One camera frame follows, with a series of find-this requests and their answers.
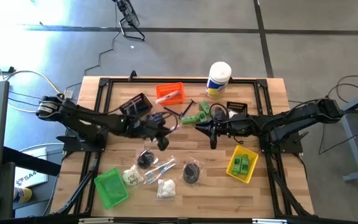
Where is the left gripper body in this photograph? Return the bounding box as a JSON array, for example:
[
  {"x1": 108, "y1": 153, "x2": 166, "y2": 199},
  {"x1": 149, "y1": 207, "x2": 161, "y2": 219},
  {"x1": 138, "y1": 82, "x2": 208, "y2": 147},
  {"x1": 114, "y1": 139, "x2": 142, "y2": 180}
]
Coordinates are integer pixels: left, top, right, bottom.
[{"x1": 134, "y1": 116, "x2": 170, "y2": 152}]

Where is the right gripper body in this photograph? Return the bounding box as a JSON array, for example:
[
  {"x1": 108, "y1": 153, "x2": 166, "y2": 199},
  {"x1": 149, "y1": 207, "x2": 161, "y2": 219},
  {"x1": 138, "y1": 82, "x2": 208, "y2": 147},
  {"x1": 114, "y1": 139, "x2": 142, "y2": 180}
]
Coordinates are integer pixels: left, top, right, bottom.
[{"x1": 209, "y1": 107, "x2": 250, "y2": 149}]

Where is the bagged toothbrush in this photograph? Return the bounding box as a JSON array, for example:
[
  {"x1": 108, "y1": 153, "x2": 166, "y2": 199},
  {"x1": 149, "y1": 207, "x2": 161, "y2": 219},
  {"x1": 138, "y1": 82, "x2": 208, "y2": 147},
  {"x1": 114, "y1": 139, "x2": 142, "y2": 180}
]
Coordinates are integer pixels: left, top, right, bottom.
[
  {"x1": 147, "y1": 162, "x2": 177, "y2": 185},
  {"x1": 157, "y1": 89, "x2": 180, "y2": 101},
  {"x1": 144, "y1": 157, "x2": 176, "y2": 177},
  {"x1": 155, "y1": 90, "x2": 181, "y2": 105}
]

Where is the black plastic basket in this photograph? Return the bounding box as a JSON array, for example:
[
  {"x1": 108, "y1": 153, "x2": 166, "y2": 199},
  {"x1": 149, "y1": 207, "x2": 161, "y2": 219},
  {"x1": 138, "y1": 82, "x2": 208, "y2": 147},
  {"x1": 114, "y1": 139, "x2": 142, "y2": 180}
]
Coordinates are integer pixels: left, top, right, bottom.
[
  {"x1": 226, "y1": 101, "x2": 249, "y2": 115},
  {"x1": 118, "y1": 92, "x2": 154, "y2": 118}
]

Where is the orange plastic basket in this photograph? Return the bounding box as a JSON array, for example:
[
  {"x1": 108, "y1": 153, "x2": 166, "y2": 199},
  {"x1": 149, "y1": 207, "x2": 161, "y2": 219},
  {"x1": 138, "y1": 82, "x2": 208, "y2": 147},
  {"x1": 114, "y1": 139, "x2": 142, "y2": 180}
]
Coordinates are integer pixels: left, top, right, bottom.
[{"x1": 155, "y1": 82, "x2": 186, "y2": 106}]

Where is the yellow plastic basket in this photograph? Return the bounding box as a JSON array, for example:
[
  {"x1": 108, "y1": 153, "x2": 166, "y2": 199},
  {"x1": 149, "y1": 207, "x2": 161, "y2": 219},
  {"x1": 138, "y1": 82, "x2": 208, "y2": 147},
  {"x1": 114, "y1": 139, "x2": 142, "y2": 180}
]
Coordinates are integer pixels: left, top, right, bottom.
[{"x1": 226, "y1": 144, "x2": 260, "y2": 184}]

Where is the white yellow wipes canister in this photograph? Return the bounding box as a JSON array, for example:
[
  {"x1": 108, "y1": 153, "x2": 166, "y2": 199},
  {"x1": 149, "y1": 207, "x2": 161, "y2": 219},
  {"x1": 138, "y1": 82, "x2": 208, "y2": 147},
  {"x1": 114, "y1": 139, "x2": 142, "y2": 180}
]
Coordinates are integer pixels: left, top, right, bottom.
[{"x1": 205, "y1": 61, "x2": 232, "y2": 100}]

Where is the green plastic basket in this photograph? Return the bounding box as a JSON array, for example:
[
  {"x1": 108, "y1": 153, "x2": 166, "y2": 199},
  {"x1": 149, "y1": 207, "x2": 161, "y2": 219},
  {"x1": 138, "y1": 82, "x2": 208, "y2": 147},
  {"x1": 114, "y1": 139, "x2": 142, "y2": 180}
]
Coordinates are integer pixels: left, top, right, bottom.
[{"x1": 93, "y1": 167, "x2": 129, "y2": 210}]

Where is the black floor fan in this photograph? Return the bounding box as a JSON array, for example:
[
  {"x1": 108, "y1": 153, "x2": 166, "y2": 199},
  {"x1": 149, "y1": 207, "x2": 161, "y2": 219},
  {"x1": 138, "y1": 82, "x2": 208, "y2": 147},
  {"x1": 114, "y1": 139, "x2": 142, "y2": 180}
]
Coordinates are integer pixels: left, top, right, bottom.
[{"x1": 112, "y1": 0, "x2": 146, "y2": 42}]

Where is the black desk beam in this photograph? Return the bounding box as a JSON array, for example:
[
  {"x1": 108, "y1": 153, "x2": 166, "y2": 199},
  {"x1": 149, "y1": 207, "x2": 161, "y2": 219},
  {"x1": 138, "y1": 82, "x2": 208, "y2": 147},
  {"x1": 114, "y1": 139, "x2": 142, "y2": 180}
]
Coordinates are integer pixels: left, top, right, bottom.
[{"x1": 2, "y1": 146, "x2": 62, "y2": 177}]

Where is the grey metal table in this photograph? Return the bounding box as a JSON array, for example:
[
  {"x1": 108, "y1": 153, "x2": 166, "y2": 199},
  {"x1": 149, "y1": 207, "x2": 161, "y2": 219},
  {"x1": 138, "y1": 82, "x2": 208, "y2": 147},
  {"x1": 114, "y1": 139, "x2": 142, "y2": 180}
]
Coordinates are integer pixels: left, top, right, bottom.
[{"x1": 323, "y1": 86, "x2": 358, "y2": 184}]

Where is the white printed box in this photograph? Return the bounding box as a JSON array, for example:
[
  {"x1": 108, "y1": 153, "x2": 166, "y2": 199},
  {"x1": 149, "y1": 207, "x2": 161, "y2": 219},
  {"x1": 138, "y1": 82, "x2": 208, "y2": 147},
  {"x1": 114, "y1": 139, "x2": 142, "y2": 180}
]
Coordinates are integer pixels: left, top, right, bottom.
[{"x1": 13, "y1": 147, "x2": 49, "y2": 189}]

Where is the person's shoe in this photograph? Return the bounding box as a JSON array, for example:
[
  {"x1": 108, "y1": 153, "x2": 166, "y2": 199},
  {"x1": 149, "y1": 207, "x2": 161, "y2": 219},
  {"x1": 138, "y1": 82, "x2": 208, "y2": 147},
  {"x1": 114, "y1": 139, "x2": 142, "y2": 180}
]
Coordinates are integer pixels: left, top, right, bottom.
[{"x1": 13, "y1": 186, "x2": 34, "y2": 204}]

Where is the black aluminium table frame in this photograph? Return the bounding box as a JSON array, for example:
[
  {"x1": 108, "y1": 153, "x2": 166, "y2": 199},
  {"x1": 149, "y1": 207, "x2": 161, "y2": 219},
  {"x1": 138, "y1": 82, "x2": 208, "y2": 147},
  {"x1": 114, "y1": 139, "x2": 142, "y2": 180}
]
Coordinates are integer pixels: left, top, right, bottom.
[{"x1": 50, "y1": 77, "x2": 316, "y2": 218}]

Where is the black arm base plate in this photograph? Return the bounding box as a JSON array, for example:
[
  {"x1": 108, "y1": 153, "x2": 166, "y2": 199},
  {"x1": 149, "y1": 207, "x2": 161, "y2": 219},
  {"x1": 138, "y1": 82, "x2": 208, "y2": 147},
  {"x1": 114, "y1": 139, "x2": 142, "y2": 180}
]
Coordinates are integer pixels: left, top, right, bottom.
[
  {"x1": 56, "y1": 134, "x2": 109, "y2": 153},
  {"x1": 258, "y1": 129, "x2": 305, "y2": 155}
]

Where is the black fan cable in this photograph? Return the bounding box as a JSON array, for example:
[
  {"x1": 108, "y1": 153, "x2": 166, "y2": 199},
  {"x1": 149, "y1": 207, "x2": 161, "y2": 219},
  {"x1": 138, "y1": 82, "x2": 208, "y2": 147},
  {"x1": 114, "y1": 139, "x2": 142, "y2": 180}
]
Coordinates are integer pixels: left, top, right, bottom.
[{"x1": 63, "y1": 1, "x2": 121, "y2": 94}]

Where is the silver frame bracket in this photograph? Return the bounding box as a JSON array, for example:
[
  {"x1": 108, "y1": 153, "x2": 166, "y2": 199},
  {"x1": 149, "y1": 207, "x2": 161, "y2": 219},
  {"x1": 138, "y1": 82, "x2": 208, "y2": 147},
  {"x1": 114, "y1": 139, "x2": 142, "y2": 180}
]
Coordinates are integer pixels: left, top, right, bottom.
[
  {"x1": 252, "y1": 218, "x2": 288, "y2": 224},
  {"x1": 78, "y1": 217, "x2": 114, "y2": 224}
]

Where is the black floor cable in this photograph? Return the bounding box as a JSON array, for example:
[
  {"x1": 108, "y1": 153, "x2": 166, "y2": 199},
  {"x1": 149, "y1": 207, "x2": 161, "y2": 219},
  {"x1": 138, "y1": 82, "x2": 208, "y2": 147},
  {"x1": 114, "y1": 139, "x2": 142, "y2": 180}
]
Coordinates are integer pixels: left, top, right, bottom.
[
  {"x1": 323, "y1": 82, "x2": 358, "y2": 121},
  {"x1": 336, "y1": 73, "x2": 358, "y2": 103}
]

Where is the cream floor cable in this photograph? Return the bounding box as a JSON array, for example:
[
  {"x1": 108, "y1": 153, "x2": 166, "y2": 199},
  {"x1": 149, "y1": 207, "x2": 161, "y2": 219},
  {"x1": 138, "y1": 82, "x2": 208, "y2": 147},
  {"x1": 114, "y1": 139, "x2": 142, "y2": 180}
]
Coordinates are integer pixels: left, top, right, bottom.
[{"x1": 3, "y1": 70, "x2": 60, "y2": 94}]

